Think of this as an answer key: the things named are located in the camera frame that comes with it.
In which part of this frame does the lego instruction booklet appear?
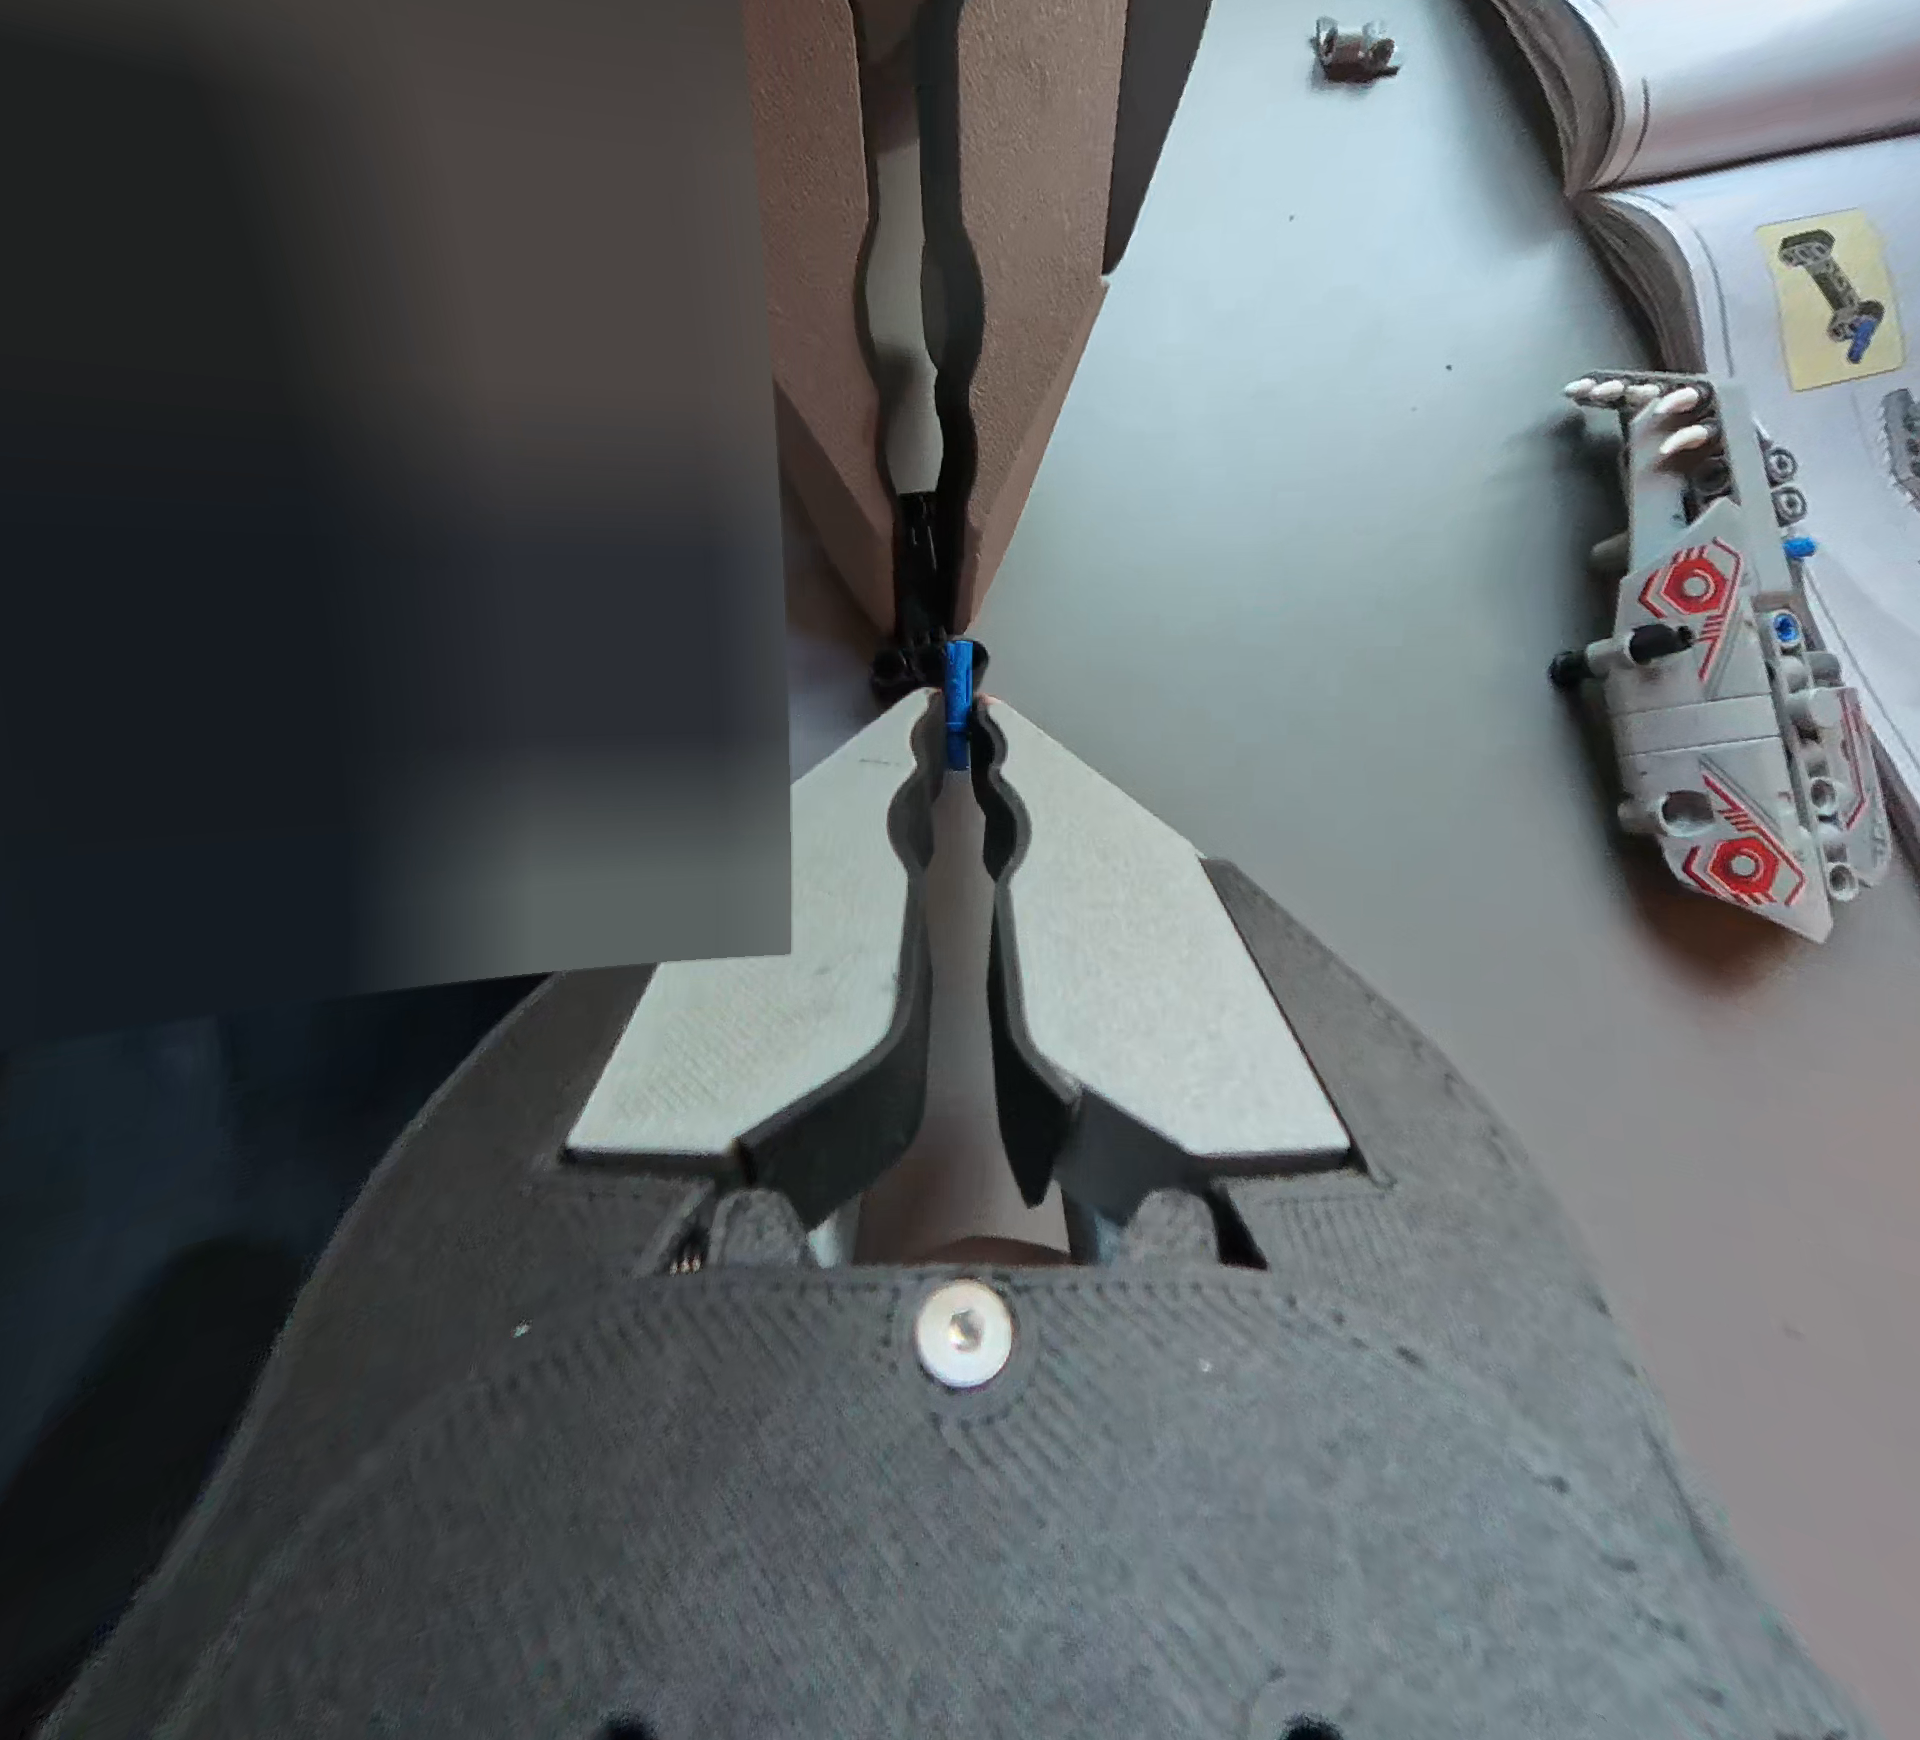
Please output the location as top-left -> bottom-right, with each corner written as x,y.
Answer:
1368,0 -> 1920,857

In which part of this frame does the black lego connector piece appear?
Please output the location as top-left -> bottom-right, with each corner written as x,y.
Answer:
870,492 -> 963,704

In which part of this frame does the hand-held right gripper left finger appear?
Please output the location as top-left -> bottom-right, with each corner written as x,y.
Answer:
567,690 -> 936,1226

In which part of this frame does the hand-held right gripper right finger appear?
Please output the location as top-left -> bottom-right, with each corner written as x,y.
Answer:
975,697 -> 1355,1228

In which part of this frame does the grey lego body build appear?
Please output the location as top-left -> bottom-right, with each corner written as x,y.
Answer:
1550,368 -> 1895,946

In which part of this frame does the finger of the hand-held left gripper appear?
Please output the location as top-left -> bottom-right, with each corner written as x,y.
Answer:
729,0 -> 951,640
916,0 -> 1137,623

